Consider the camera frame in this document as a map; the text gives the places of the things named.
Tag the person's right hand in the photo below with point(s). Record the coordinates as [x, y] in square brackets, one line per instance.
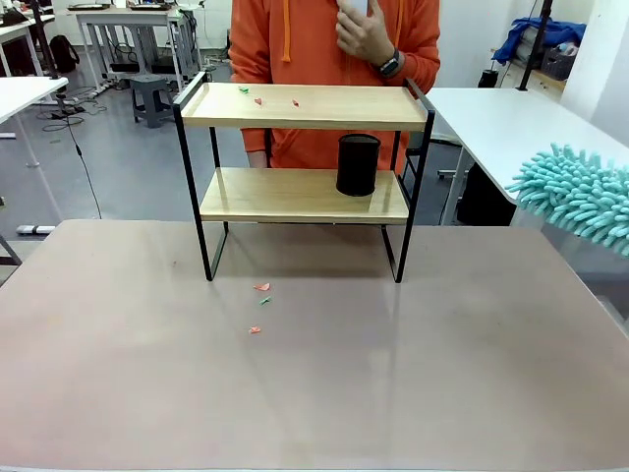
[257, 159]

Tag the person's left hand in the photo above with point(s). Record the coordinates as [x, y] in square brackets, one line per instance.
[363, 34]

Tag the white handheld device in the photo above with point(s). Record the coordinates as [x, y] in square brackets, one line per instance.
[357, 4]

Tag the teal chenille microfiber duster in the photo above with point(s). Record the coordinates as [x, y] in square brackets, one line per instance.
[575, 194]

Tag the person's right forearm orange sleeve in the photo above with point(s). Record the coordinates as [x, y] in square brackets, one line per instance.
[248, 74]

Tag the person's left forearm orange sleeve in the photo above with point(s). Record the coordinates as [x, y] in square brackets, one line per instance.
[417, 59]

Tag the black smartwatch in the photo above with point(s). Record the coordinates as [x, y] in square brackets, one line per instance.
[391, 63]

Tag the person's orange hoodie torso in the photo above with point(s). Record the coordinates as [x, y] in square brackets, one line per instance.
[304, 44]

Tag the black mesh pen cup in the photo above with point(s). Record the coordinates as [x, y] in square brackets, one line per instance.
[358, 164]

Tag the grey plastic stool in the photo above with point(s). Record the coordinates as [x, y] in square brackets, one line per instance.
[151, 98]

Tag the blue cloth heap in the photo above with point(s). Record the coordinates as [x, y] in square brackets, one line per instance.
[535, 37]

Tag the black tripod pole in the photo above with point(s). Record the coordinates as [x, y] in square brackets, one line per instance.
[536, 44]

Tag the grey plastic crate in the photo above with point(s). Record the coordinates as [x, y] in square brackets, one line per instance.
[560, 61]

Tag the black bag under table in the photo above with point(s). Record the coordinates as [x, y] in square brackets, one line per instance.
[484, 196]

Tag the black backpack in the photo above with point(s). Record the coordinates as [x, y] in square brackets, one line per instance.
[64, 53]

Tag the white power strip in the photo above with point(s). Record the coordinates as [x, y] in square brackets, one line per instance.
[35, 228]

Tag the white table with white legs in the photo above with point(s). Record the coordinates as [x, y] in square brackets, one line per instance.
[24, 98]

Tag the black stand pole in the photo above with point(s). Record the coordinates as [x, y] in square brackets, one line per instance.
[44, 39]

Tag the two-tier wood black-frame shelf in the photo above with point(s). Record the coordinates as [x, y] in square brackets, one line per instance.
[300, 192]

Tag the white table with metal frame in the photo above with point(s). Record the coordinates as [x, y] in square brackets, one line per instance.
[501, 118]

